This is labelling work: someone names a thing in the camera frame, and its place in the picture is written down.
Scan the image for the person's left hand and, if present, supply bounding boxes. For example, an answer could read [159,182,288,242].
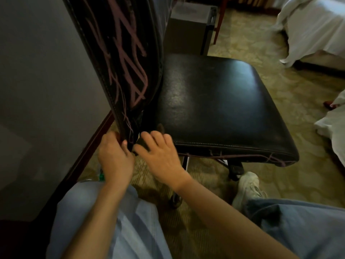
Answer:
[97,131,135,187]

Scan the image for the person's right hand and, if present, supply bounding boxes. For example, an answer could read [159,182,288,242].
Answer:
[133,131,190,192]

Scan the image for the black cover with pink lines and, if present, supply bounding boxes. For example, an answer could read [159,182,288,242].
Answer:
[78,0,288,168]

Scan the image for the person's right forearm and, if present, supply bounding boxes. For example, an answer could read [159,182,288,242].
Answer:
[172,174,301,259]

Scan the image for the person's left forearm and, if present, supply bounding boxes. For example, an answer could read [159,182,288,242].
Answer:
[61,183,130,259]

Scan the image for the black leather office chair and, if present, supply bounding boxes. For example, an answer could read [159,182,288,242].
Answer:
[61,0,300,210]

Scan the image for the person's left leg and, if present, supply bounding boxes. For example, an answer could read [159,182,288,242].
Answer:
[45,180,173,259]

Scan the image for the person's leg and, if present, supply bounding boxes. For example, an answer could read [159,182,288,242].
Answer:
[45,180,173,259]
[242,197,345,259]

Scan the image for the person's white shoe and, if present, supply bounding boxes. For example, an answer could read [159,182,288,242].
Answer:
[231,171,268,214]

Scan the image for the grey metal box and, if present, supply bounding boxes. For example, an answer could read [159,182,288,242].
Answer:
[165,1,218,56]

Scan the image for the red-brown wooden furniture leg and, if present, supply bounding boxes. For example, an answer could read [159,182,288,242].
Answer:
[213,0,227,46]

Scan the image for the person's right leg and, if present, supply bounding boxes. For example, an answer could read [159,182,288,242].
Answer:
[242,197,345,259]

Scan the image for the white bedding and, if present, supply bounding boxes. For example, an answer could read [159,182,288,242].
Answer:
[314,90,345,160]

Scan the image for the bed with white sheets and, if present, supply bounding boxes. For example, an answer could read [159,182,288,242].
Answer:
[272,0,345,76]

